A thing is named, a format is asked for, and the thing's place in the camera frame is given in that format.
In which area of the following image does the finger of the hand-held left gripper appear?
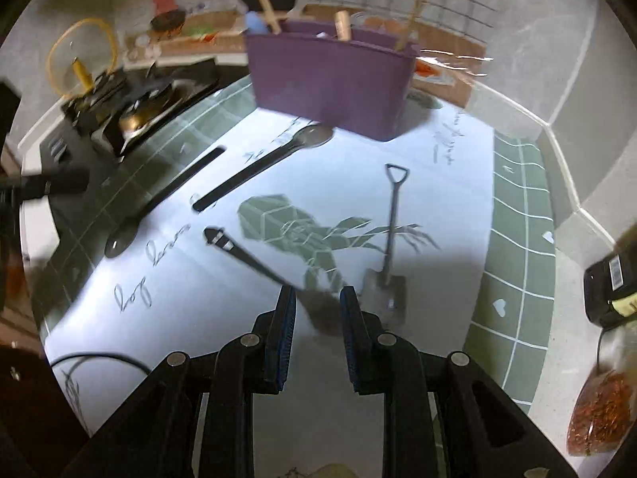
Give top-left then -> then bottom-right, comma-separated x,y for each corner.
0,168 -> 91,202

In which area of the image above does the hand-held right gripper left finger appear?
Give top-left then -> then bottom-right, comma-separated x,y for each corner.
60,285 -> 298,478

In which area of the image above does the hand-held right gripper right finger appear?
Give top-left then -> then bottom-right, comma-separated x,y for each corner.
339,286 -> 580,478

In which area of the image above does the shovel-shaped metal spoon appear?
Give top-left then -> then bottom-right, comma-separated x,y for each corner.
361,163 -> 410,332

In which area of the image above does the black-handled metal spoon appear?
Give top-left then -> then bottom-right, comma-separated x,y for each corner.
104,145 -> 227,260
191,124 -> 335,212

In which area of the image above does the blue plastic spoon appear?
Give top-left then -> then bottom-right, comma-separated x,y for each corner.
244,11 -> 270,35

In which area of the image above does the purple plastic utensil container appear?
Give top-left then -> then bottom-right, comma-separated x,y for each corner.
246,19 -> 419,141

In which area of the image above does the yellow-rimmed glass pot lid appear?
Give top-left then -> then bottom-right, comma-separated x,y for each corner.
46,17 -> 119,103

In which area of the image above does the black gas stove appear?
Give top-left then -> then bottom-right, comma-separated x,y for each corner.
40,60 -> 222,170

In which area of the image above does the green and white checked tablecloth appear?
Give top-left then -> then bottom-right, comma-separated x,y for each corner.
30,74 -> 558,478

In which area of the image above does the chili flake jar yellow lid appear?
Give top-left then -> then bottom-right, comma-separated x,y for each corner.
567,329 -> 637,458

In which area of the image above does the dark soy sauce bottle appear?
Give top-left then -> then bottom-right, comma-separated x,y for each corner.
583,253 -> 637,330

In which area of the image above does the black cable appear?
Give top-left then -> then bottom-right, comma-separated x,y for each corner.
50,353 -> 152,376

